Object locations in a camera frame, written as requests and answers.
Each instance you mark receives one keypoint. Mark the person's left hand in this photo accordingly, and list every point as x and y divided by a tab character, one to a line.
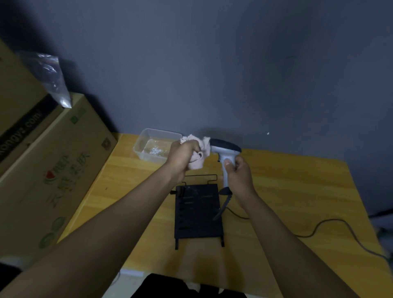
181	159

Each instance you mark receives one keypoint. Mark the person's right hand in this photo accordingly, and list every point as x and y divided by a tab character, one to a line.
241	181

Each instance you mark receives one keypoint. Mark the pink cleaning cloth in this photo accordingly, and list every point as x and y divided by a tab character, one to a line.
202	147

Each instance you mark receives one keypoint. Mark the white and black scanner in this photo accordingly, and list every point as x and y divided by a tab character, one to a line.
225	149

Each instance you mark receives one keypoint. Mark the black metal scanner stand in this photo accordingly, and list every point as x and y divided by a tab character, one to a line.
198	215

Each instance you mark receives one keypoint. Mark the person's left forearm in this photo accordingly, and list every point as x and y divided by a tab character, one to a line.
98	233

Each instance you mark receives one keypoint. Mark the person's right forearm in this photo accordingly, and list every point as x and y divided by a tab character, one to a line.
291	245

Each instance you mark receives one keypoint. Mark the person's dark clothing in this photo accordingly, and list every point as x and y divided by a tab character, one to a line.
172	288

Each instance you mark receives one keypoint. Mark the clear plastic container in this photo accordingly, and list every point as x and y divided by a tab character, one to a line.
153	145

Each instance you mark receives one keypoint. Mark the large printed cardboard box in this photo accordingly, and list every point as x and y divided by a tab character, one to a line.
61	184

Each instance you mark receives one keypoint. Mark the clear plastic bag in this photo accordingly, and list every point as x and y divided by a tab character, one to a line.
49	76

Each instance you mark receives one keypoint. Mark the cardboard box with black tape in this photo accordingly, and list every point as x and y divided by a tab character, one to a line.
18	104

